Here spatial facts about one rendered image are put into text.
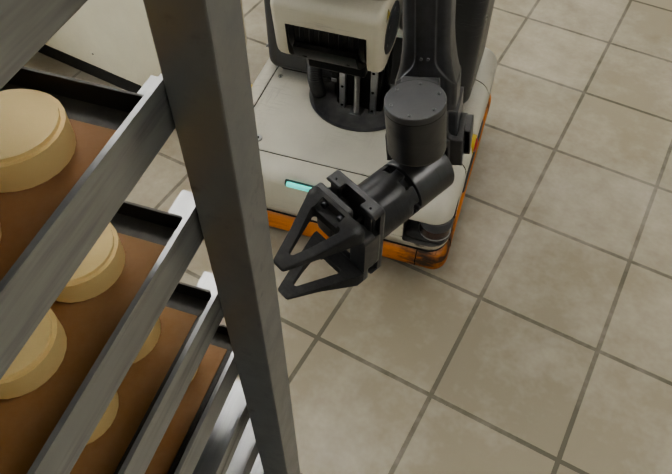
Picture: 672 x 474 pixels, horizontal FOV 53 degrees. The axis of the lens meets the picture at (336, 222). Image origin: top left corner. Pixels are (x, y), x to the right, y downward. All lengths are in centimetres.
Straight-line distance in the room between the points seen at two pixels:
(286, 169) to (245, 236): 123
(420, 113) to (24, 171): 38
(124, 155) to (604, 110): 209
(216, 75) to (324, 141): 136
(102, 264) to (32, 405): 8
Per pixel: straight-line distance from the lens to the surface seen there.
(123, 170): 31
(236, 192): 35
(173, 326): 48
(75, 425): 34
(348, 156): 162
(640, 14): 279
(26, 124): 32
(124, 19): 204
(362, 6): 129
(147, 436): 42
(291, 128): 169
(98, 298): 39
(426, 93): 62
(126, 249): 40
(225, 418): 64
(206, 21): 28
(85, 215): 29
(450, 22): 66
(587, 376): 170
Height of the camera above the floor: 144
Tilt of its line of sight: 52 degrees down
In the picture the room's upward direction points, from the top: straight up
